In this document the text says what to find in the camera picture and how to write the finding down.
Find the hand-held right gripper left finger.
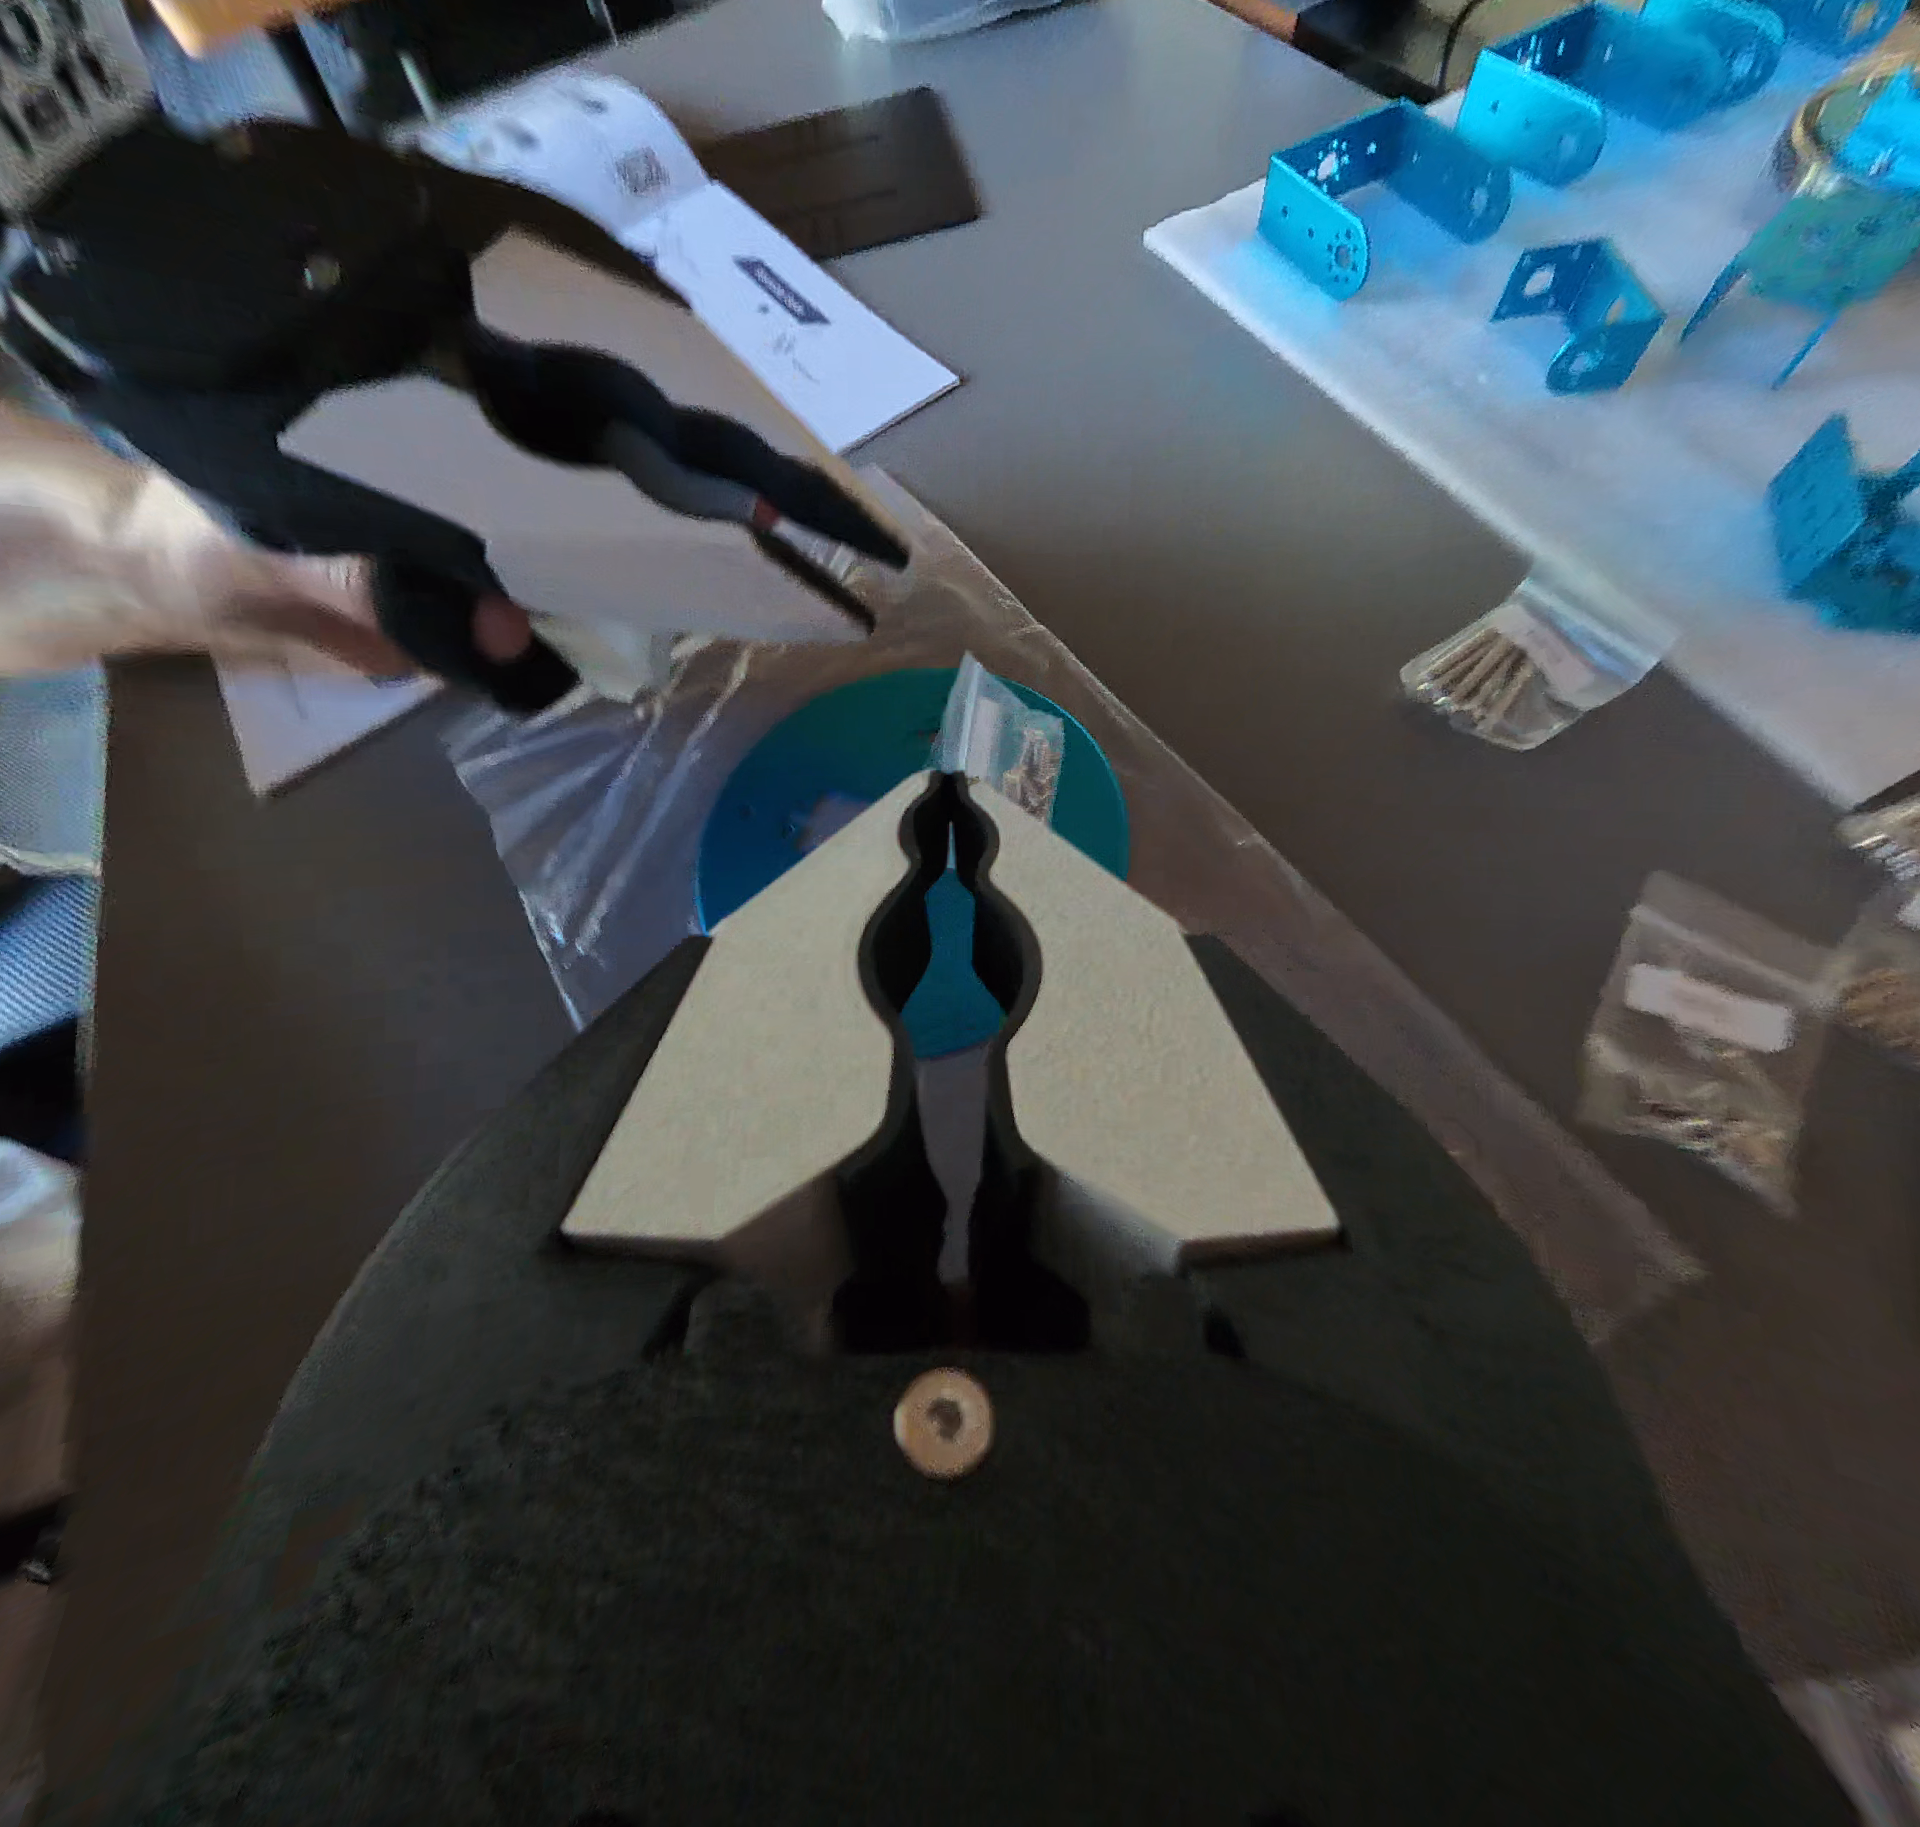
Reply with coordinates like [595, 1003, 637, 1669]
[558, 768, 963, 1356]

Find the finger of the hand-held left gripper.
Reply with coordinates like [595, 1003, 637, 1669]
[277, 363, 883, 650]
[457, 228, 916, 571]

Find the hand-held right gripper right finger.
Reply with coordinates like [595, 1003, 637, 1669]
[959, 772, 1341, 1348]

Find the large clear plastic bag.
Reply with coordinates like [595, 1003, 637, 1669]
[441, 464, 1703, 1351]

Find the teal round metal plate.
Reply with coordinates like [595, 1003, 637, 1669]
[697, 665, 1130, 1059]

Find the small clear screw bag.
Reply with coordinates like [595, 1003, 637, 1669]
[943, 658, 1070, 827]

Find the person's left hand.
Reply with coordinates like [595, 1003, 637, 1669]
[0, 408, 533, 689]

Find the white instruction booklet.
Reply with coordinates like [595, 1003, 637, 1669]
[411, 73, 963, 456]

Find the black flat metal plate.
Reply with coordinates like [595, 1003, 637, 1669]
[697, 88, 984, 266]

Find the printed paper sheet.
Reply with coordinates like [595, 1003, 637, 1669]
[216, 653, 453, 799]

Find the labelled bag of short screws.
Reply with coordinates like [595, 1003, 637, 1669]
[1575, 871, 1843, 1217]

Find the bag of long screws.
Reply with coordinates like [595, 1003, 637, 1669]
[1399, 583, 1678, 751]

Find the pile of small hardware bags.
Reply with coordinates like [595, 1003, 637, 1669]
[1837, 799, 1920, 1070]

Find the white foam sheet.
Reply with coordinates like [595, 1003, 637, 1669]
[1145, 49, 1920, 812]

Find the blue angled metal bracket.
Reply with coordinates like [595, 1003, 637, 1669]
[1764, 412, 1920, 637]

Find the blue bracket with round bearing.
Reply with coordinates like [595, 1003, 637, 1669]
[1680, 58, 1920, 392]

